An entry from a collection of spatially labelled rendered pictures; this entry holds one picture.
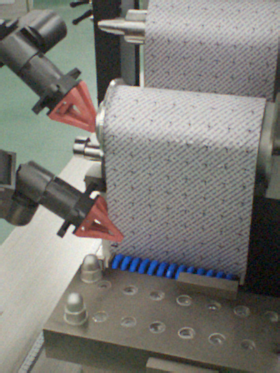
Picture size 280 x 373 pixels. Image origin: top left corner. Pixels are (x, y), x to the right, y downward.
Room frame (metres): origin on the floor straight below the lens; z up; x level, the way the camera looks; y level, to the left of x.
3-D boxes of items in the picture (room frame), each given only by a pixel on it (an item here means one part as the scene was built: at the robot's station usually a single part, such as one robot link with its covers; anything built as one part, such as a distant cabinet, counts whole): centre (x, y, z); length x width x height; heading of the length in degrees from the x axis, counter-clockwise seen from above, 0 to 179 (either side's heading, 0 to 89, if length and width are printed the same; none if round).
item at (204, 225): (0.81, -0.06, 1.11); 0.23 x 0.01 x 0.18; 74
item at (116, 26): (1.16, 0.05, 1.33); 0.06 x 0.03 x 0.03; 74
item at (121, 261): (0.79, -0.05, 1.03); 0.21 x 0.04 x 0.03; 74
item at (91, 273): (0.78, 0.08, 1.05); 0.04 x 0.04 x 0.04
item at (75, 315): (0.68, 0.10, 1.05); 0.04 x 0.04 x 0.04
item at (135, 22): (1.14, -0.01, 1.33); 0.06 x 0.06 x 0.06; 74
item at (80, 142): (0.95, 0.11, 1.18); 0.04 x 0.02 x 0.04; 164
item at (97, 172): (0.94, 0.07, 1.05); 0.06 x 0.05 x 0.31; 74
